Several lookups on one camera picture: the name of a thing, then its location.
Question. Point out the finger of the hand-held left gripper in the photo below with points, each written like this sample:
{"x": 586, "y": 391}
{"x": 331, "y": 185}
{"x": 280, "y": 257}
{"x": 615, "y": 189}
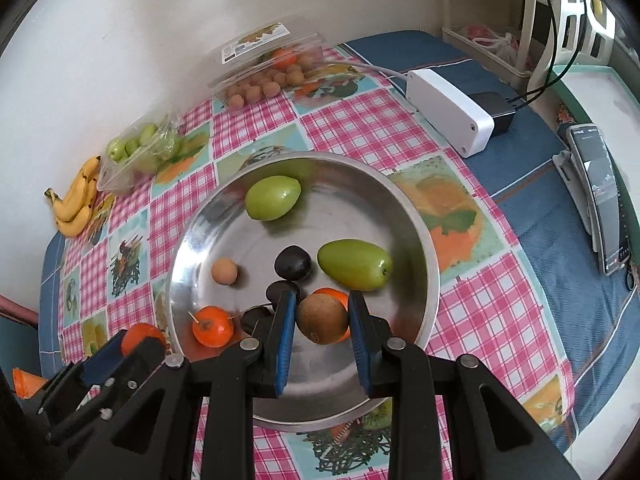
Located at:
{"x": 102, "y": 360}
{"x": 145, "y": 360}

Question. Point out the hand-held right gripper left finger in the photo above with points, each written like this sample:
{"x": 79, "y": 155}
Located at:
{"x": 286, "y": 350}

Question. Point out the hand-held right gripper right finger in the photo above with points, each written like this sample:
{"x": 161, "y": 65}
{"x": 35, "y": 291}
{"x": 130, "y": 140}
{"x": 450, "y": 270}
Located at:
{"x": 357, "y": 350}

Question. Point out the small tangerine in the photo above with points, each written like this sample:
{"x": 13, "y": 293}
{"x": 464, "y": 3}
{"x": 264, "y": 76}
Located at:
{"x": 142, "y": 335}

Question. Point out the dark purple plum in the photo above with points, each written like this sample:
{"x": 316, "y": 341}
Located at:
{"x": 292, "y": 262}
{"x": 280, "y": 291}
{"x": 255, "y": 317}

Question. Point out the brown kiwi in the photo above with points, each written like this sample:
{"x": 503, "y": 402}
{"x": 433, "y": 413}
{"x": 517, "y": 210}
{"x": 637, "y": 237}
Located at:
{"x": 225, "y": 271}
{"x": 322, "y": 317}

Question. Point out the large orange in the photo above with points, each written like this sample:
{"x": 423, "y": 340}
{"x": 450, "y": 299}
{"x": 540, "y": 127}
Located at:
{"x": 332, "y": 295}

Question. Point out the tangerine with toothpick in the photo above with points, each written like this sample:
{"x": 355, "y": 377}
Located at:
{"x": 213, "y": 329}

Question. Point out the green mango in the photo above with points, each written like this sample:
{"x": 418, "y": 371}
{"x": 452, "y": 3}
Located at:
{"x": 272, "y": 197}
{"x": 355, "y": 264}

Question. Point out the large steel basin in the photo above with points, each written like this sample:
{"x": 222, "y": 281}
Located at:
{"x": 250, "y": 240}

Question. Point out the orange plastic object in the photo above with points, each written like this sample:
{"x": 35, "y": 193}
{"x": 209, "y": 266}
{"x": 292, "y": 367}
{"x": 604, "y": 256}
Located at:
{"x": 27, "y": 382}

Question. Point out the yellow banana bunch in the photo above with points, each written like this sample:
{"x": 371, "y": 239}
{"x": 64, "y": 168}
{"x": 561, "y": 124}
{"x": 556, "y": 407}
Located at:
{"x": 75, "y": 210}

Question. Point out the clear plastic tray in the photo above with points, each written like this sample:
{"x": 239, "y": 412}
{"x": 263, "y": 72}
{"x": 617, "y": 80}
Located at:
{"x": 112, "y": 180}

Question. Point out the pile of green jujubes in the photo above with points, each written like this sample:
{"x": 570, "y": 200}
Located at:
{"x": 150, "y": 135}

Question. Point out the pink checkered tablecloth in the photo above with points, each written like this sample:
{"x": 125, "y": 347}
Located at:
{"x": 350, "y": 125}

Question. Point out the pile of longans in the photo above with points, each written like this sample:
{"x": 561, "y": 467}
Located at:
{"x": 252, "y": 92}

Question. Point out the white power box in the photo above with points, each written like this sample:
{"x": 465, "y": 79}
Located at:
{"x": 445, "y": 105}

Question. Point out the grey phone stand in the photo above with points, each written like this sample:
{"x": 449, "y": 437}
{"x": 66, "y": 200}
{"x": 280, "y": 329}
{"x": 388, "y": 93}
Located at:
{"x": 570, "y": 175}

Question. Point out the black scissors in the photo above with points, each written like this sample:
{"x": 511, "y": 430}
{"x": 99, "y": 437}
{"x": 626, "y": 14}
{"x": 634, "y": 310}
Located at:
{"x": 629, "y": 280}

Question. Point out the smartphone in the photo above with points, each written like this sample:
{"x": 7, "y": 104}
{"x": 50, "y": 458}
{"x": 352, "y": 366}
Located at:
{"x": 600, "y": 195}

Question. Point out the small orange in box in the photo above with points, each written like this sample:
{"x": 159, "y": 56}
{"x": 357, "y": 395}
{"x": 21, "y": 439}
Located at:
{"x": 285, "y": 58}

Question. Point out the clear plastic lidded box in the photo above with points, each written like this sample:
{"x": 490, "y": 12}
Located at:
{"x": 250, "y": 42}

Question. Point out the pink white net bag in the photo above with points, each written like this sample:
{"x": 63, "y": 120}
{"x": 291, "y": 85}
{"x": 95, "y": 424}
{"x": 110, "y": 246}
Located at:
{"x": 492, "y": 42}

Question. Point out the green rimmed white tray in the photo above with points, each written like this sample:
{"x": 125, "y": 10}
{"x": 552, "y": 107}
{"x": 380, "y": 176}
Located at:
{"x": 590, "y": 90}

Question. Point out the white lattice rack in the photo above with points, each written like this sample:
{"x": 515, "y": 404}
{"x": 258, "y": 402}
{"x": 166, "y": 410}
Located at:
{"x": 607, "y": 25}

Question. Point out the dark red rail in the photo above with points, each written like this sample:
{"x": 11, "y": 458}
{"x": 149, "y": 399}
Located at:
{"x": 17, "y": 307}

